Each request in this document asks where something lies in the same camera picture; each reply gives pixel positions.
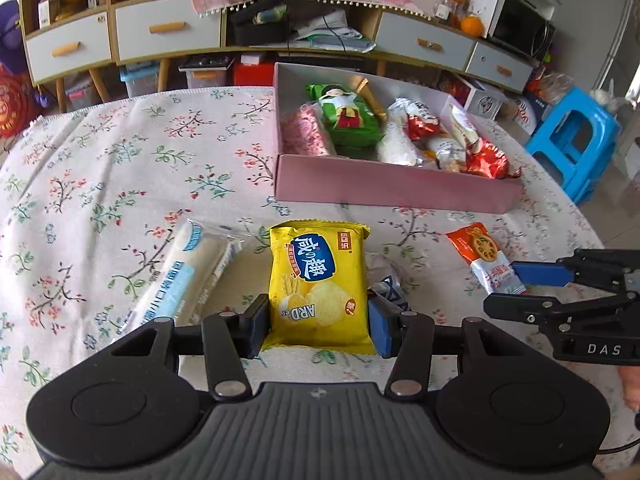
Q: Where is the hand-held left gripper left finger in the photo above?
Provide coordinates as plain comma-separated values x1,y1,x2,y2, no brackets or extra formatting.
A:
110,294,271,402

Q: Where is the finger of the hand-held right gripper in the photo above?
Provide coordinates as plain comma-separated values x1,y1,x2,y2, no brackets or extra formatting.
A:
512,249,640,293
483,291,628,328

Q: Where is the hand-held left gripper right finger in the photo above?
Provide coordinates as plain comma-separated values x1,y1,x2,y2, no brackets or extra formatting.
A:
367,296,526,398

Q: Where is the orange and white biscuit packet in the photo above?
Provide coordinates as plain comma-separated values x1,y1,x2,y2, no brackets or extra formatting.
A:
445,222,531,297

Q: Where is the yellow snack packet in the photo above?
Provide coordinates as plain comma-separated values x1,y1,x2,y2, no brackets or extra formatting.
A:
262,220,377,356

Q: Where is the pink cardboard box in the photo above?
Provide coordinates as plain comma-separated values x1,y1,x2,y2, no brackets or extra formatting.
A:
274,61,525,215

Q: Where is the person's right hand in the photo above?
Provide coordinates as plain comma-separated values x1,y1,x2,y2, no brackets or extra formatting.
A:
617,364,640,413

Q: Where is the small blue patterned packet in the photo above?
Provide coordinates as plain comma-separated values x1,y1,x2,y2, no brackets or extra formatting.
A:
367,255,407,311

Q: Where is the white and blue snack packet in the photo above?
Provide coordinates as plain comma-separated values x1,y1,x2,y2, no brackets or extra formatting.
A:
117,219,246,336

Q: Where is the shiny red snack packet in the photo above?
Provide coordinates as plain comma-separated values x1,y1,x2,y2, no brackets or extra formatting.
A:
465,139,522,181

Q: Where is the blue plastic stool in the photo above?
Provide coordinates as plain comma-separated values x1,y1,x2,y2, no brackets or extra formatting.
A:
525,87,622,206

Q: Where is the blue and white box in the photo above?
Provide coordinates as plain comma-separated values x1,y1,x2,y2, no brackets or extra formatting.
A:
510,95,543,136

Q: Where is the white cookie packet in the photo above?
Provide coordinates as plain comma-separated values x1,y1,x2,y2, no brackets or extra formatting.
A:
424,104,482,174

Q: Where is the white toy crate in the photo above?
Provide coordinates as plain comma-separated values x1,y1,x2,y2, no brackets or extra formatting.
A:
440,74,506,121

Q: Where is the plain white snack packet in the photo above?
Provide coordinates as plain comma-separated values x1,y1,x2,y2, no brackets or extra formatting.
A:
376,121,421,166

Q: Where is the clear plastic bag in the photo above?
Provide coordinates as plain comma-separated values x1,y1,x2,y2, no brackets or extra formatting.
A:
530,72,576,103

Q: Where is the red and white snack packet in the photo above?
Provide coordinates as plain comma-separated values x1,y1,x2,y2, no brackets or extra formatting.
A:
387,97,442,142

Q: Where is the pink snack packet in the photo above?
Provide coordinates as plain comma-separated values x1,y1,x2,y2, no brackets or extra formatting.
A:
282,102,337,157

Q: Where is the floral tablecloth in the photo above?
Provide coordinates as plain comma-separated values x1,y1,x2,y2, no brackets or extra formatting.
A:
0,85,640,480

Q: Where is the green snack packet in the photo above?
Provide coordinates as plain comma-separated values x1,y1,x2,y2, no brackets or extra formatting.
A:
305,83,383,147

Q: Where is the black and white microwave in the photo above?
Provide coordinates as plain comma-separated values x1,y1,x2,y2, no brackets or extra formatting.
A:
487,0,556,60

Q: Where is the red cardboard box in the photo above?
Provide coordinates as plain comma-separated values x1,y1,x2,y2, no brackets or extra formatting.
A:
235,57,275,87

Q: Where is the clear bin black lid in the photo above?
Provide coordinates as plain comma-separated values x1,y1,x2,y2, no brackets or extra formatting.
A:
179,56,233,90

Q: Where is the clear bin blue lid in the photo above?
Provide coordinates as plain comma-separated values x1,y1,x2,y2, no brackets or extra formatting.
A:
120,62,160,98

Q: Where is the long wooden cabinet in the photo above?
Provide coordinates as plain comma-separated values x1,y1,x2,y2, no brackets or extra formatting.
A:
20,0,538,98

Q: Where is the small clear plastic bin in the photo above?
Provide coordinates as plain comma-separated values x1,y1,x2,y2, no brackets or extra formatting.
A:
65,76,96,111

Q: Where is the black case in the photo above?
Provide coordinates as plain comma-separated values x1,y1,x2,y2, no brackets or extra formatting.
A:
227,0,292,47

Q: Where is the pile of papers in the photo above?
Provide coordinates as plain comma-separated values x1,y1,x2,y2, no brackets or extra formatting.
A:
292,10,376,53

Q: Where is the red printed bag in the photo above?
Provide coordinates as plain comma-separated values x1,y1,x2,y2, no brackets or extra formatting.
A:
0,67,41,138

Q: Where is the purple object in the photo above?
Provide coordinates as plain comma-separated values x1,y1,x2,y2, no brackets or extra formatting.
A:
0,0,26,68

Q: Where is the white drawer orange handle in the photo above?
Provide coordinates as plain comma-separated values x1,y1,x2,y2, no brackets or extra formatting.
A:
375,12,475,66
115,4,222,63
466,42,533,93
25,14,112,86

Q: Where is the black cable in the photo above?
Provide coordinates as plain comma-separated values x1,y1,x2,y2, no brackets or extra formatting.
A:
277,0,297,63
306,0,353,55

